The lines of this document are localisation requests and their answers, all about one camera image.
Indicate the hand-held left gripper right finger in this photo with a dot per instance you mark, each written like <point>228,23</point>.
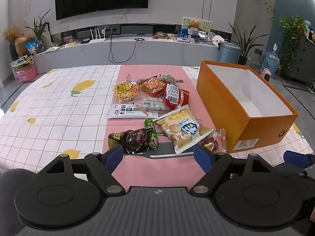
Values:
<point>203,158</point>

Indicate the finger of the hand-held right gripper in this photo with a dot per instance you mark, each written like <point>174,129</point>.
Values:
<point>295,158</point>

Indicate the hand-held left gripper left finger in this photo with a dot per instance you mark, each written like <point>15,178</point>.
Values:
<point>112,157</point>

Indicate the clear packet brown pastry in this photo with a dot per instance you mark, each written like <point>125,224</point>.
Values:
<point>214,141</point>

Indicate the pale yellow pastry bag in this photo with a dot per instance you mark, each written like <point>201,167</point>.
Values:
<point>181,127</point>

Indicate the white packet black print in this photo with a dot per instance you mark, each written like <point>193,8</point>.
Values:
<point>128,111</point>

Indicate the white box with orange rim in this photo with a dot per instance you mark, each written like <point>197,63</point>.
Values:
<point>228,108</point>

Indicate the red packet white label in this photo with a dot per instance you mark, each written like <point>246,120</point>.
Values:
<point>175,95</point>

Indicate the pile of small snacks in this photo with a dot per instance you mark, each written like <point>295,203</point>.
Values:
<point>163,35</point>

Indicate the dark plum snack packet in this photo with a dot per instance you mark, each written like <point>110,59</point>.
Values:
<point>133,139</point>

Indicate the green sausage packet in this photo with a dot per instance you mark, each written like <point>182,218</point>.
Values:
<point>149,124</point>
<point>153,139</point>

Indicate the clear packet of white balls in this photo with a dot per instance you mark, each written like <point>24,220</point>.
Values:
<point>152,104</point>

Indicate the yellow waffle snack packet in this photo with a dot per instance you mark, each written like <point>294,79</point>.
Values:
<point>124,91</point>

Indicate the orange stick snack packet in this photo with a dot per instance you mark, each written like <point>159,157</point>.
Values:
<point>153,86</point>

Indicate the clear greenish snack packet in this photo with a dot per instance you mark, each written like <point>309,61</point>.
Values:
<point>169,78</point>

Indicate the small pink heater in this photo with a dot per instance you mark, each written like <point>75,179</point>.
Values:
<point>266,75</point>

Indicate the pink table runner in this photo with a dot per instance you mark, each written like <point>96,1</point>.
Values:
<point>129,71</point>

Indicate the dark cabinet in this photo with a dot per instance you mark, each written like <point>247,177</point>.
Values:
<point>304,59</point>

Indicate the blue water bottle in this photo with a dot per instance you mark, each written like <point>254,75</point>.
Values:
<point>270,61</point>

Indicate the long-leaf plant black pot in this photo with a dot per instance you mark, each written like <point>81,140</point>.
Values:
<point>242,59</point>

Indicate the blue-grey trash can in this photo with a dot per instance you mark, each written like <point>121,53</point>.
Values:
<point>228,52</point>

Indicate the grey tv console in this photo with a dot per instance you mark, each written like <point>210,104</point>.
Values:
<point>160,51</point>

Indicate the pink storage box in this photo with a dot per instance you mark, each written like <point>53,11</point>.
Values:
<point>26,74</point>

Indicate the white router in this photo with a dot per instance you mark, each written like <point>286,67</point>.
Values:
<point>97,38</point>

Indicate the green vine potted plant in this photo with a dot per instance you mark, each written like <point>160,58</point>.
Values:
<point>292,33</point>

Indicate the stack of books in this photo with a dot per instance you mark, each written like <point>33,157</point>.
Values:
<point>22,62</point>

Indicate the brown teddy bear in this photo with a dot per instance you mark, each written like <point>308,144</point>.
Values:
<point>194,24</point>

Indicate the blue snack bag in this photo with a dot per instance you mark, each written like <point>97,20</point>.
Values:
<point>31,46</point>

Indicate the orange vase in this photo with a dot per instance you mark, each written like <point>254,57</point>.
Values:
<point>22,46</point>

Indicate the green grass potted plant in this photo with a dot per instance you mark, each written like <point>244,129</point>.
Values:
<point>39,30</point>

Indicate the dried flower bunch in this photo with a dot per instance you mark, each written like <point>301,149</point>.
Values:
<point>10,33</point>

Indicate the white wall dispenser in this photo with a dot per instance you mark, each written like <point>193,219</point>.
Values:
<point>275,47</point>

